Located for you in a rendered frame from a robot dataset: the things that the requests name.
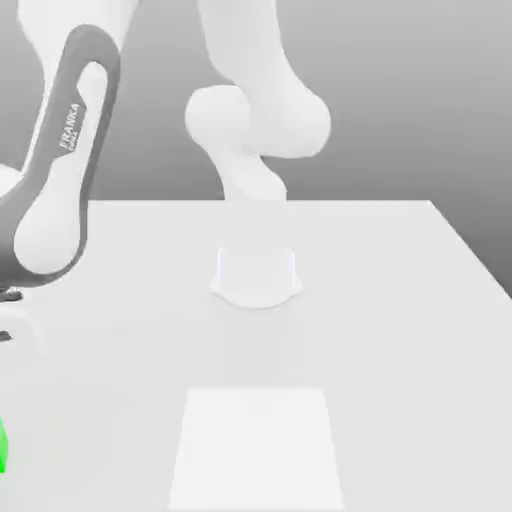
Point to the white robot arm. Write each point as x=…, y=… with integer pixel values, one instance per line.
x=256, y=120

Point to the small green cube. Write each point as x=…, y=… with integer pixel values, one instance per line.
x=2, y=446

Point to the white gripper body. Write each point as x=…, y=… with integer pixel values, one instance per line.
x=22, y=334

